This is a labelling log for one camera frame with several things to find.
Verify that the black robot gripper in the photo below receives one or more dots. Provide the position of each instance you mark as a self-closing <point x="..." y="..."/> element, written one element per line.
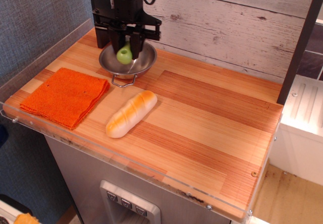
<point x="131" y="19"/>

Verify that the green handled grey spatula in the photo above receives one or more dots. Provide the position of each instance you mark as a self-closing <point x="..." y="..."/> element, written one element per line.
<point x="124" y="54"/>

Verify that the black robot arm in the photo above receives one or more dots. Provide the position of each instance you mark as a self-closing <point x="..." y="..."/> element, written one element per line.
<point x="114" y="20"/>

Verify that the toy bread loaf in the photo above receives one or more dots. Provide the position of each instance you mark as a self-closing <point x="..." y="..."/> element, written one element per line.
<point x="131" y="114"/>

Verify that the orange folded cloth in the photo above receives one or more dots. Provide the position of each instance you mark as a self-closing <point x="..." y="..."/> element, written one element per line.
<point x="66" y="97"/>

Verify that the grey toy fridge cabinet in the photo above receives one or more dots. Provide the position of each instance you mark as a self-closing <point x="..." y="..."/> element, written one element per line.
<point x="84" y="170"/>

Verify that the clear acrylic edge guard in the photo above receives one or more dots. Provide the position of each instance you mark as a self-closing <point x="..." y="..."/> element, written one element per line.
<point x="206" y="140"/>

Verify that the silver dispenser panel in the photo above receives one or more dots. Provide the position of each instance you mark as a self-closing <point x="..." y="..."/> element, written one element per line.
<point x="125" y="207"/>

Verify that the white toy sink unit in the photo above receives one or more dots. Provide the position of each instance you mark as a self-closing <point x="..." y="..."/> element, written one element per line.
<point x="297" y="147"/>

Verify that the orange object bottom left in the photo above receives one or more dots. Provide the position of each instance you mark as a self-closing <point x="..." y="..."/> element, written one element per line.
<point x="26" y="218"/>

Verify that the dark left shelf post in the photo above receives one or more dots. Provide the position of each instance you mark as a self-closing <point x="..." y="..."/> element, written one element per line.
<point x="102" y="11"/>

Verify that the dark shelf post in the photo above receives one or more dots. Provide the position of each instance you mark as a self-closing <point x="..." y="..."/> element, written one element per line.
<point x="102" y="11"/>
<point x="305" y="34"/>

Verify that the steel pan with handles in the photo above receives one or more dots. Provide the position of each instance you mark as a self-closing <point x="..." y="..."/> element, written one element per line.
<point x="126" y="75"/>

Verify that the dark right shelf post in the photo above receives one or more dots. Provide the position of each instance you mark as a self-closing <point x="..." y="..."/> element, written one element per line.
<point x="305" y="34"/>

